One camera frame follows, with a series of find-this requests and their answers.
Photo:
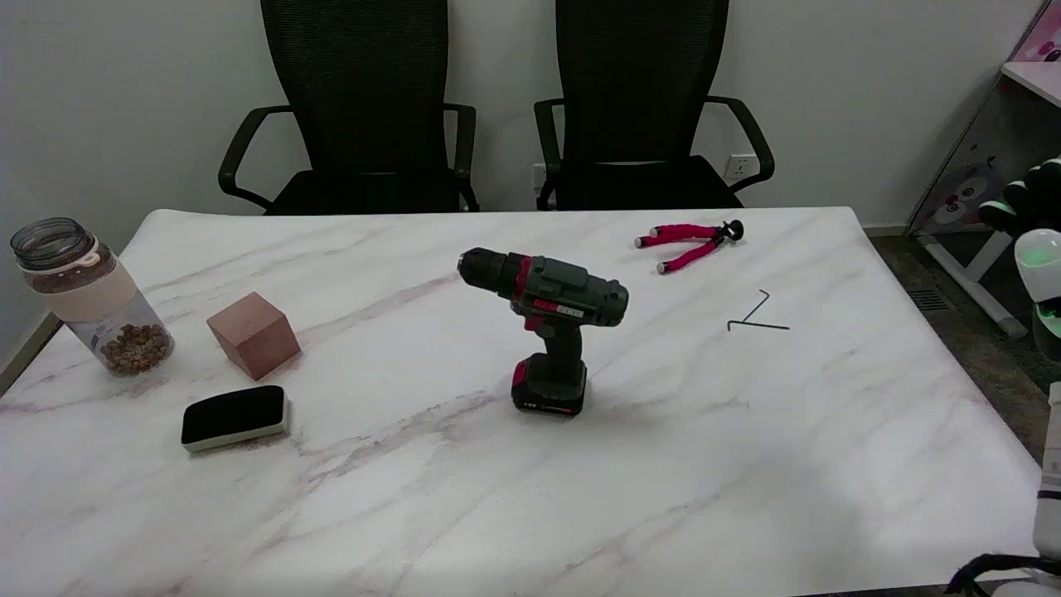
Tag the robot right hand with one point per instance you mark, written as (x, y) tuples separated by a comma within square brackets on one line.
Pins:
[(1036, 199)]

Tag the green red power screwdriver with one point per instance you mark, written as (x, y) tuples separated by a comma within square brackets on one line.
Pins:
[(572, 294)]

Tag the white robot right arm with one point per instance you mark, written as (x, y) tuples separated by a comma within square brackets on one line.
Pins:
[(1041, 259)]

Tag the white desk with cartoon panel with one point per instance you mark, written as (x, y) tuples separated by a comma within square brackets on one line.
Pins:
[(970, 166)]

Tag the floor vent grille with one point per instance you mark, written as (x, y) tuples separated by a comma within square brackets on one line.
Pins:
[(928, 300)]

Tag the pink mini flexible tripod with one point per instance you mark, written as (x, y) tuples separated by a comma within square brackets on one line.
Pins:
[(688, 232)]

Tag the black mesh office chair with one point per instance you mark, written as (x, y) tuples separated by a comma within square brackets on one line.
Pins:
[(365, 99), (638, 99)]

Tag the brown wooden cube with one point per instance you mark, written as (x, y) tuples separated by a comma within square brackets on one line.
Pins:
[(253, 336)]

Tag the black whiteboard eraser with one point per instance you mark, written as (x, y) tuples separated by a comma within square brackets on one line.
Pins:
[(234, 414)]

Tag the glass jar with nuts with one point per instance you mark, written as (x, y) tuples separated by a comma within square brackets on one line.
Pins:
[(91, 294)]

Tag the white wall socket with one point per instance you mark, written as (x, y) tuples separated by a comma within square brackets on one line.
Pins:
[(539, 176), (740, 168)]

